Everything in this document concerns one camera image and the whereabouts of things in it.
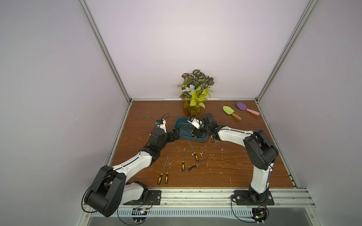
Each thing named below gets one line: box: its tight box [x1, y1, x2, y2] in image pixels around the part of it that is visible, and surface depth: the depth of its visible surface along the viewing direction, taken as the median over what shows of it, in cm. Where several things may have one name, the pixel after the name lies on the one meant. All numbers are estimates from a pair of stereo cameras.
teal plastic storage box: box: [173, 117, 208, 143], surface depth 100 cm
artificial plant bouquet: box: [177, 69, 215, 109], surface depth 102 cm
